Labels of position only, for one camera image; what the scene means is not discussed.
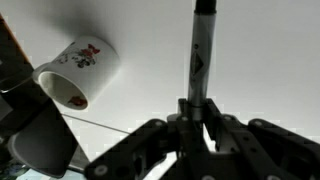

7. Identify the white mug with cartoon print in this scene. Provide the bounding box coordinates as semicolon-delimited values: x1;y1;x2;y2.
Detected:
31;35;122;112

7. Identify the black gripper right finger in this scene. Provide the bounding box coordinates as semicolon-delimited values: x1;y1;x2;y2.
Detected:
203;98;320;180

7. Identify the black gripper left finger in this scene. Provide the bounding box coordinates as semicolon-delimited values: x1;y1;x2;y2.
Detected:
84;98;189;180

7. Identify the black and grey marker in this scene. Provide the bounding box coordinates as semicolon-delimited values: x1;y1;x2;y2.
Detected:
185;0;218;122

